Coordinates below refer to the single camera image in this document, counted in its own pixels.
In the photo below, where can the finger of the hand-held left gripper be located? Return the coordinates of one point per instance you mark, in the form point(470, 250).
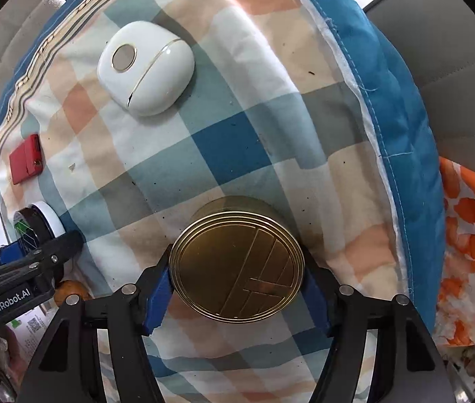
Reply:
point(59, 247)
point(10, 254)

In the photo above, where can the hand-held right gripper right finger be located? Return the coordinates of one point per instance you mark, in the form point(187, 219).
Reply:
point(318, 302)

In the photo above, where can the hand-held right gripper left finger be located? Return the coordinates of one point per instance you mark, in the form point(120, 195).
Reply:
point(158, 302)

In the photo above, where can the black jar with white lid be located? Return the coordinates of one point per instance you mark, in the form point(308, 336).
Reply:
point(38, 223)

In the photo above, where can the round gold tin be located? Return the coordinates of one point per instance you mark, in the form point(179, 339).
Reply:
point(237, 266)

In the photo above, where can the white box with green print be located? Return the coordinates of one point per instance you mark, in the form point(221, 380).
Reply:
point(27, 323)

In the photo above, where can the orange fruit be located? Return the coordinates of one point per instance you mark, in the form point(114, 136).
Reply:
point(72, 291)

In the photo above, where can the small red box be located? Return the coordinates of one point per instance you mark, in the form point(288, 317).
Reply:
point(26, 158)

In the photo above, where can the orange floral cloth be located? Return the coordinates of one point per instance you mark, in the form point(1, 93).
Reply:
point(470, 256)

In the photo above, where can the checked blanket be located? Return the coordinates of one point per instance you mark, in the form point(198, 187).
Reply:
point(204, 142)

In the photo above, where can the blue quilt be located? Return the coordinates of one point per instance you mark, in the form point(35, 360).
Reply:
point(384, 134)

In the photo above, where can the white rounded case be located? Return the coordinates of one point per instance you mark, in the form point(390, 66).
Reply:
point(145, 69)

